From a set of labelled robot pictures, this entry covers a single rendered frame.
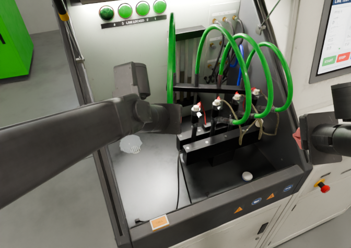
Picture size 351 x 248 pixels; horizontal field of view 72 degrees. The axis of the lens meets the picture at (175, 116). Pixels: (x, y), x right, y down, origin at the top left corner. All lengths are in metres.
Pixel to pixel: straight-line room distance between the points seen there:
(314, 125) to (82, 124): 0.43
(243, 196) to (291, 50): 0.53
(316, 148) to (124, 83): 0.39
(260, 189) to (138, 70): 0.59
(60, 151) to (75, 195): 1.81
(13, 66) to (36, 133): 3.16
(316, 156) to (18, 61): 3.16
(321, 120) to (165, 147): 0.70
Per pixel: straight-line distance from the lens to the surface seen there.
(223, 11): 1.03
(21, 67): 3.38
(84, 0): 0.83
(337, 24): 1.10
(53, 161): 0.24
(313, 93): 1.14
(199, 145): 0.90
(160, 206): 0.94
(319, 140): 0.53
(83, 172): 2.15
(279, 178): 0.92
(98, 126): 0.30
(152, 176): 1.00
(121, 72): 0.44
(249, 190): 0.86
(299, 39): 0.98
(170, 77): 0.55
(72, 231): 1.92
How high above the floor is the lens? 1.66
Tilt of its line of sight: 42 degrees down
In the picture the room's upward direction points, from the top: straight up
